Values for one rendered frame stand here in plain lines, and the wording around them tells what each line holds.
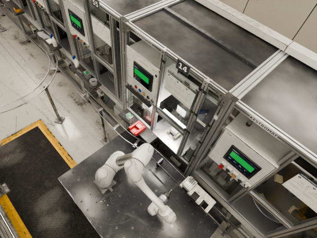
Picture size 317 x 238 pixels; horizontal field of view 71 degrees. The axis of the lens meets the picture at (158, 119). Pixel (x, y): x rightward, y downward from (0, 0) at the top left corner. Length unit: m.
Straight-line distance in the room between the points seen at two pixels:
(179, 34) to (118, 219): 1.82
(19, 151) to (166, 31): 2.74
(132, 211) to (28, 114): 2.49
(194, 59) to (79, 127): 2.49
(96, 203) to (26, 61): 3.38
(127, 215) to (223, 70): 1.65
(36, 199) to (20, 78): 2.31
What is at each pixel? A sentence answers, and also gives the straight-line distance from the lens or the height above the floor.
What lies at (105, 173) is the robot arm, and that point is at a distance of 2.28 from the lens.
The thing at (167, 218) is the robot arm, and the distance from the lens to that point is 2.11.
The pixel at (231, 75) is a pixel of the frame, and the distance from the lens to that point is 1.70.
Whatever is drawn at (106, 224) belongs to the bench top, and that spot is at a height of 0.68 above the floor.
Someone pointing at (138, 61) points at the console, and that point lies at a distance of 2.02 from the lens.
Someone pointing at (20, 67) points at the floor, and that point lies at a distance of 4.98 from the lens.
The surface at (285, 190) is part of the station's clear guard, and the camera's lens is 1.84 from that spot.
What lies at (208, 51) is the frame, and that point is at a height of 2.01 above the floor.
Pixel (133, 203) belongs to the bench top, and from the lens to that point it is 2.46.
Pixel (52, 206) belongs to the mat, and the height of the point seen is 0.01.
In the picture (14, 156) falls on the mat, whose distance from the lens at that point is 3.77.
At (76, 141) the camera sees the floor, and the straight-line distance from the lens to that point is 3.61.
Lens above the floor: 3.06
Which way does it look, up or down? 54 degrees down
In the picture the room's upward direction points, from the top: 10 degrees clockwise
